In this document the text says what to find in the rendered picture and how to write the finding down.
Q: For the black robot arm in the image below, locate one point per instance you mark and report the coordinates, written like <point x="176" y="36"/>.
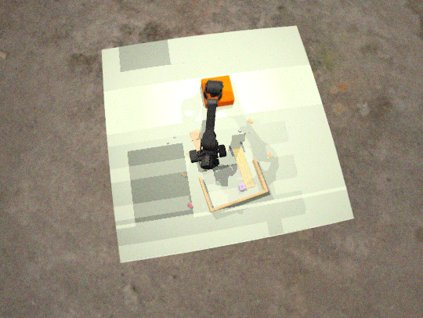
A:
<point x="209" y="141"/>

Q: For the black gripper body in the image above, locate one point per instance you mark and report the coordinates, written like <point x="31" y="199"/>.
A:
<point x="194" y="155"/>

